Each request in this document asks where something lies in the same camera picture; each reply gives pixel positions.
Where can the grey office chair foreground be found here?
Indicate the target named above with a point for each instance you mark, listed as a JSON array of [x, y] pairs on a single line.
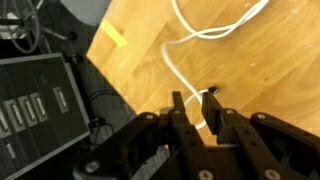
[[89, 12]]

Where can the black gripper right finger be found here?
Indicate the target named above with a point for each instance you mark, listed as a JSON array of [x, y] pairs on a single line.
[[211, 109]]

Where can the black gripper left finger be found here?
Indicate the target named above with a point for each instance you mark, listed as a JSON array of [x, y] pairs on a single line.
[[178, 103]]

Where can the yellow tape strip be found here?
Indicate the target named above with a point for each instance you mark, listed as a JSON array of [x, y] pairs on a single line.
[[112, 32]]

